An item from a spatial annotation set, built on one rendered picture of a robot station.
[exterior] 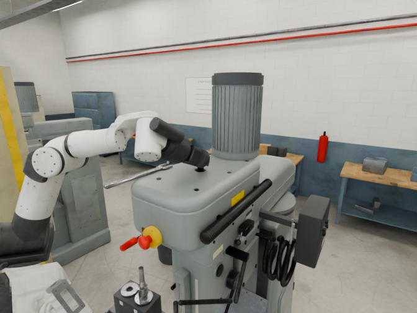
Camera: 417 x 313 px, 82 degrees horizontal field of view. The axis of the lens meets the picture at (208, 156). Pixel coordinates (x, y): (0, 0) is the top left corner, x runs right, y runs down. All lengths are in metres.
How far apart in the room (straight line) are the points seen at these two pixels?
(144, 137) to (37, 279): 0.50
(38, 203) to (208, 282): 0.58
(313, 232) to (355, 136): 4.01
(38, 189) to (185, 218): 0.40
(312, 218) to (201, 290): 0.46
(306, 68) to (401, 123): 1.75
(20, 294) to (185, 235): 0.44
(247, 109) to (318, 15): 4.24
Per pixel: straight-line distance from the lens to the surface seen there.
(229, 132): 0.90
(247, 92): 0.89
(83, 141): 0.69
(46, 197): 0.80
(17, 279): 0.85
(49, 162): 0.71
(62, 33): 10.75
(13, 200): 2.39
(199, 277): 0.91
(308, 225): 0.96
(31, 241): 0.89
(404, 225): 4.59
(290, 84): 5.01
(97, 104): 7.94
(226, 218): 0.70
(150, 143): 0.60
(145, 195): 0.69
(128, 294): 1.47
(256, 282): 1.44
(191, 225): 0.64
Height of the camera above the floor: 2.16
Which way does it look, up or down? 16 degrees down
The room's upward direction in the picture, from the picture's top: straight up
